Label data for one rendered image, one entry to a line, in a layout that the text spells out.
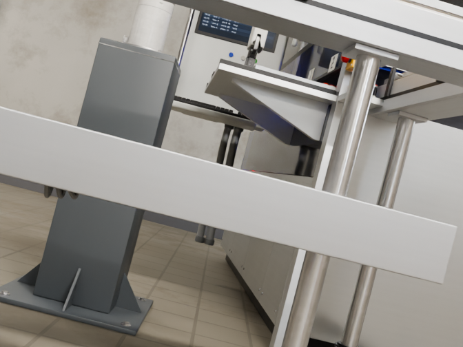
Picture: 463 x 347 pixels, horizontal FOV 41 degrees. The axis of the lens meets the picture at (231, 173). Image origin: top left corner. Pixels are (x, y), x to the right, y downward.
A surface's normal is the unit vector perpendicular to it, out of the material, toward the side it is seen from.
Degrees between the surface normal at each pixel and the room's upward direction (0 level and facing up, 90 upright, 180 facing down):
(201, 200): 90
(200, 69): 90
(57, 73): 90
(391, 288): 90
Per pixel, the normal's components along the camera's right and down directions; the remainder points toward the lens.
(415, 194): 0.11, 0.02
